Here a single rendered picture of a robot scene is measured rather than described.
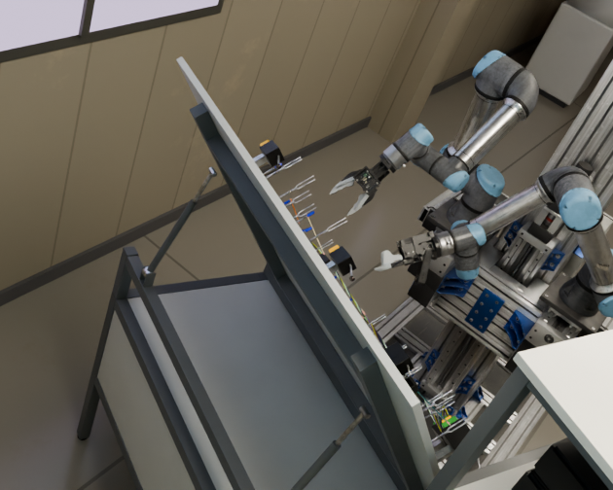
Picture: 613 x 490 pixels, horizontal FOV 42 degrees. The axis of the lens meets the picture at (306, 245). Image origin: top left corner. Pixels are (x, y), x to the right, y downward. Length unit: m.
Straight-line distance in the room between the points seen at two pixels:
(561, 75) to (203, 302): 5.37
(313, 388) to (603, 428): 1.39
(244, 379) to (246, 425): 0.18
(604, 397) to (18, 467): 2.29
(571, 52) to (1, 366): 5.60
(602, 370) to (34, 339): 2.60
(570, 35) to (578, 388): 6.21
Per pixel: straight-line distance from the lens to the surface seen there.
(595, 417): 1.49
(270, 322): 2.84
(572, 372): 1.54
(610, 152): 2.97
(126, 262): 2.62
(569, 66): 7.62
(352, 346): 1.75
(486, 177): 2.95
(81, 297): 3.86
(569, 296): 2.98
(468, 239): 2.57
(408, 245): 2.53
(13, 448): 3.31
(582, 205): 2.53
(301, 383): 2.69
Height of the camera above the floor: 2.73
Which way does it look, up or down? 37 degrees down
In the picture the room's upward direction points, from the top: 24 degrees clockwise
